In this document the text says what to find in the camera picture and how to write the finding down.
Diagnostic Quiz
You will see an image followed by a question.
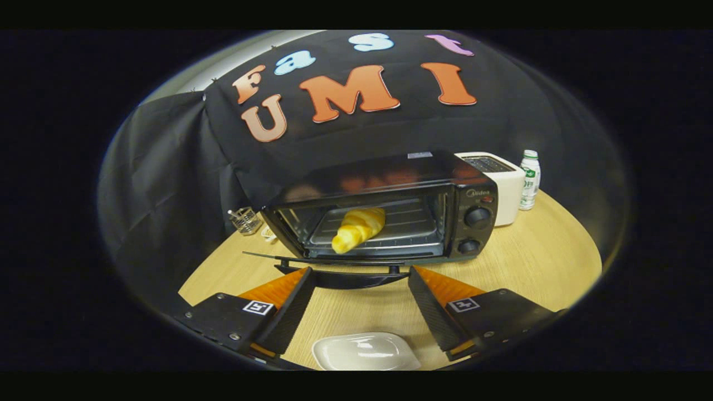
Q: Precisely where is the black toaster oven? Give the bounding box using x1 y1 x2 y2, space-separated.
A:
243 150 499 290

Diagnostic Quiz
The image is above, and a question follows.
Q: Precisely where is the white bread toaster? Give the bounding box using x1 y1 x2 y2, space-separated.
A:
456 151 526 227

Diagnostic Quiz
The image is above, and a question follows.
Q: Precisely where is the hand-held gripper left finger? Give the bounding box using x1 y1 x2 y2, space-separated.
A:
174 267 317 363

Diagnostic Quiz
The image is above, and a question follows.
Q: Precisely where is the white ceramic plate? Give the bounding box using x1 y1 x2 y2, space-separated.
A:
312 332 422 371

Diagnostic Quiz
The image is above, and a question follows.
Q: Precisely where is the white green-label bottle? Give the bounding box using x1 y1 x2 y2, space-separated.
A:
519 149 541 211

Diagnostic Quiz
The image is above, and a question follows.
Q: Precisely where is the golden croissant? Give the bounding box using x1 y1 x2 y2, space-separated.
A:
331 207 386 255

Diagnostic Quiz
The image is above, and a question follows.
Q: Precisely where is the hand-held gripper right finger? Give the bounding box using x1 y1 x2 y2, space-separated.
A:
408 265 566 361

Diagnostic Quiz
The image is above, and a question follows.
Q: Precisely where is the black backdrop cloth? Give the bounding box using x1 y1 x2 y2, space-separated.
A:
97 31 630 312

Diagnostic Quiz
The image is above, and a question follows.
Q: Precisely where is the wire mesh utensil holder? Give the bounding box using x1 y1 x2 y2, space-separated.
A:
227 207 262 236

